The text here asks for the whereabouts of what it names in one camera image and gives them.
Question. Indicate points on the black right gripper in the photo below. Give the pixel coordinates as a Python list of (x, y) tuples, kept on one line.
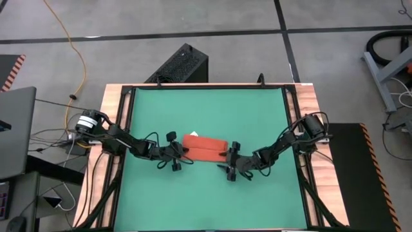
[(241, 162)]

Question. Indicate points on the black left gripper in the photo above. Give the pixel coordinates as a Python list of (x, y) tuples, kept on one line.
[(165, 153)]

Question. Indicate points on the orange towel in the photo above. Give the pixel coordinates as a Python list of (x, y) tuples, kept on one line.
[(206, 148)]

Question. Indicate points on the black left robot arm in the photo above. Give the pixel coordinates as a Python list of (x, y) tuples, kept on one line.
[(125, 138)]

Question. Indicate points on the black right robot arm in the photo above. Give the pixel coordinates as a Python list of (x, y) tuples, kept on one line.
[(283, 143)]

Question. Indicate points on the green table mat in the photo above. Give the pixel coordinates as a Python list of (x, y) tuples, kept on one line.
[(206, 199)]

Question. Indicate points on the black table clamp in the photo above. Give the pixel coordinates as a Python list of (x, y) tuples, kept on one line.
[(158, 81), (261, 80)]

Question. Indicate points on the black computer tower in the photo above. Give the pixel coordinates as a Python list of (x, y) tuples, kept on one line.
[(183, 64)]

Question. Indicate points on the black floor mat orange stripes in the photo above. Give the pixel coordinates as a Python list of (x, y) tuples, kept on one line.
[(8, 69), (354, 180)]

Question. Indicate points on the dark smartphone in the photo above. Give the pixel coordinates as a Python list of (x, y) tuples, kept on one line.
[(53, 201)]

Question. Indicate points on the grey laptop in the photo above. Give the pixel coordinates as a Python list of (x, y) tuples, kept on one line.
[(16, 135)]

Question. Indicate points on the grey metal stand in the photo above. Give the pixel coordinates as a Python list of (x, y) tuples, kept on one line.
[(381, 82)]

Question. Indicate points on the black computer mouse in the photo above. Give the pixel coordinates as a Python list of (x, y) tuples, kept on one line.
[(16, 225)]

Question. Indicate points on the black keyboard with lit keys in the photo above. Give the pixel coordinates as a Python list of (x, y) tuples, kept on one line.
[(4, 201)]

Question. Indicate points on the black table frame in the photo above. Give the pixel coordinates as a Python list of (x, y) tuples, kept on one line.
[(126, 89)]

